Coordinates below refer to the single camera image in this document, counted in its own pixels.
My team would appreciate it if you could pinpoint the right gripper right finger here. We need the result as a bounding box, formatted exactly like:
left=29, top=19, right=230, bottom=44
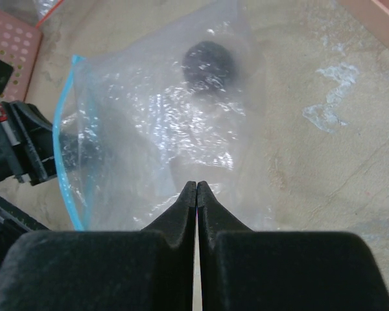
left=196, top=181, right=389, bottom=310

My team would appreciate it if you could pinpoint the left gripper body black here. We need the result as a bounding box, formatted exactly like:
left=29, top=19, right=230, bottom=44
left=0, top=101, right=56, bottom=185

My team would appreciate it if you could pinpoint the zip bag with fake fruit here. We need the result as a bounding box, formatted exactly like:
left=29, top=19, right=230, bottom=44
left=53, top=1, right=273, bottom=231

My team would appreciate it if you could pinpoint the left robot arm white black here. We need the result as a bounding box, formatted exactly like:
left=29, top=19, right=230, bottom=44
left=0, top=101, right=56, bottom=265

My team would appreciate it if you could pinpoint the dark purple fake plum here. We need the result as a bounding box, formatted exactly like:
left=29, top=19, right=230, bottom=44
left=182, top=41, right=239, bottom=97

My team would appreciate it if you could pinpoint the zip bag with orange watermelon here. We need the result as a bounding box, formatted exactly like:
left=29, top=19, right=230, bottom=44
left=33, top=0, right=64, bottom=29

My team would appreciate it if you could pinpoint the pink plastic basket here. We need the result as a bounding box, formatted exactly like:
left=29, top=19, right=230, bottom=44
left=0, top=10, right=43, bottom=101

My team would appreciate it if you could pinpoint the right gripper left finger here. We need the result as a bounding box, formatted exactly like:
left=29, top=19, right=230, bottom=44
left=0, top=181, right=196, bottom=310

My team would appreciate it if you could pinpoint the orange desk organizer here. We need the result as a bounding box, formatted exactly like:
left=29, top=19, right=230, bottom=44
left=338, top=0, right=389, bottom=49

